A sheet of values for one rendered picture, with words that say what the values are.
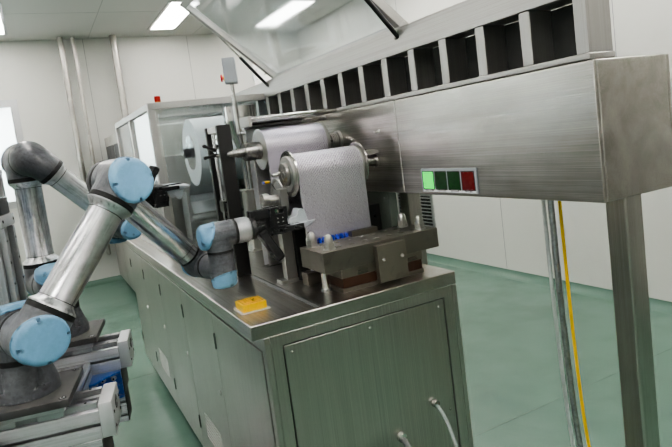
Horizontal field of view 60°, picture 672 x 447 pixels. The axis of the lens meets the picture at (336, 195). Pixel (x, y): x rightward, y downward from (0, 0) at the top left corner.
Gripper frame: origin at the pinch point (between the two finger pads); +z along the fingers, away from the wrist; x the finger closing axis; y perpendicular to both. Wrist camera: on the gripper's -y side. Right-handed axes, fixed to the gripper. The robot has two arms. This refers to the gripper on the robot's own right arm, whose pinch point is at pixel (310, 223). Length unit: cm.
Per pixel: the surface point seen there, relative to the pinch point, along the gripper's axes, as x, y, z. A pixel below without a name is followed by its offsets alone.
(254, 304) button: -13.5, -17.1, -26.1
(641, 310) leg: -77, -24, 48
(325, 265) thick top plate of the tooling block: -20.0, -9.5, -6.0
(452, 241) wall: 272, -88, 263
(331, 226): -0.3, -2.4, 7.0
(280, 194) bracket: 7.0, 9.8, -5.9
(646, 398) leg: -77, -46, 48
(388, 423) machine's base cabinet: -26, -58, 5
